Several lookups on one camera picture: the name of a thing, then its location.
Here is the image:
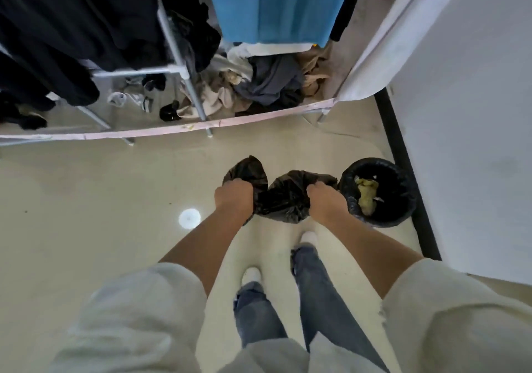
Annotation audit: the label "black lined trash bin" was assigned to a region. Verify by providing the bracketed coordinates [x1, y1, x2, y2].
[339, 158, 417, 229]

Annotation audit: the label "black hanging garments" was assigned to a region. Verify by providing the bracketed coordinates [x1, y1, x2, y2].
[0, 0, 222, 132]

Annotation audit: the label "person's right forearm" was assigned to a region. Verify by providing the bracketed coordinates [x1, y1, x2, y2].
[318, 213, 425, 300]

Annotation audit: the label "tan crumpled garment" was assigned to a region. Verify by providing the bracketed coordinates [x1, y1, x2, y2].
[297, 45, 333, 98]

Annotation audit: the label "dark grey crumpled garment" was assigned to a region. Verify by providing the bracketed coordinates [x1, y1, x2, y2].
[233, 54, 305, 107]

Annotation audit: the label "beige crumpled garment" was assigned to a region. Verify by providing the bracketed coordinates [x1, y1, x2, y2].
[177, 70, 244, 121]

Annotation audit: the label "white fabric wardrobe cover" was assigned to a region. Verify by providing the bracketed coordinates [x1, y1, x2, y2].
[0, 0, 474, 142]

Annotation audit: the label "person's left hand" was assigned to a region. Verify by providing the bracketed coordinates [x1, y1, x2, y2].
[214, 178, 254, 220]

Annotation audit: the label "person's blue jeans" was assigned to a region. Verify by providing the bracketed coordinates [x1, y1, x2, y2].
[233, 246, 391, 373]

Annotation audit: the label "black plastic garbage bag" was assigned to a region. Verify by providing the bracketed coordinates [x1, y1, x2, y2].
[222, 155, 339, 226]

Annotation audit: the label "metal clothes rack frame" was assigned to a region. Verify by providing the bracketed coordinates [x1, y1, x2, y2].
[0, 0, 217, 147]

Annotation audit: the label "blue hanging cloth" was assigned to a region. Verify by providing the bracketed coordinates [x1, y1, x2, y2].
[203, 0, 359, 48]

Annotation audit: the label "person's white left shoe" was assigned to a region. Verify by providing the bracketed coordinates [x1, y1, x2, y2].
[241, 266, 262, 287]

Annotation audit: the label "person's right hand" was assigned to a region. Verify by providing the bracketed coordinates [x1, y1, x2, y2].
[306, 182, 349, 227]

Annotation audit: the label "person's left forearm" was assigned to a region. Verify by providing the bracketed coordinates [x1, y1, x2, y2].
[158, 207, 250, 297]

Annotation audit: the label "black and white sock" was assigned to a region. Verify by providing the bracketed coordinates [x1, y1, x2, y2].
[125, 82, 155, 114]

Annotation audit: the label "white crumpled garment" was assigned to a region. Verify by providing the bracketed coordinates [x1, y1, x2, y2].
[224, 43, 318, 79]

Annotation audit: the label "person's white sweatshirt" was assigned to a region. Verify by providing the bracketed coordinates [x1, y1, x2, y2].
[48, 258, 532, 373]

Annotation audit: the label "yellow crumpled trash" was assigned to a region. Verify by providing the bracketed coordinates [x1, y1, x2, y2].
[354, 176, 385, 216]

